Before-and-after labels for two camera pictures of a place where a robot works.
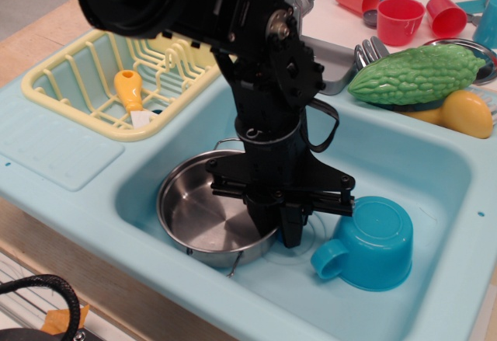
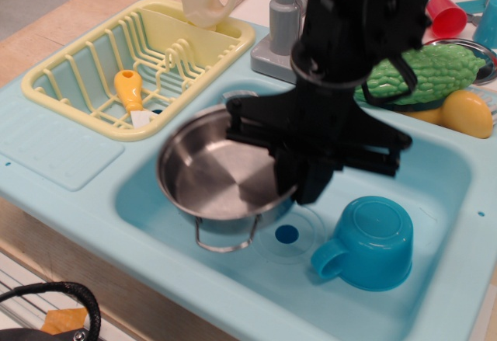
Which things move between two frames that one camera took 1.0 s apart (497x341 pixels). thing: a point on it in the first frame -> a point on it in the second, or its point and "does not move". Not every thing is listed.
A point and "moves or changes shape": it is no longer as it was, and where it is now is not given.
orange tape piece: (57, 321) does not move
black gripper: (275, 165) -> (320, 127)
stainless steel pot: (210, 229) moves or changes shape
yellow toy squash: (462, 112) does not move
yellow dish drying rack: (129, 86) does not move
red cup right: (446, 19) does not move
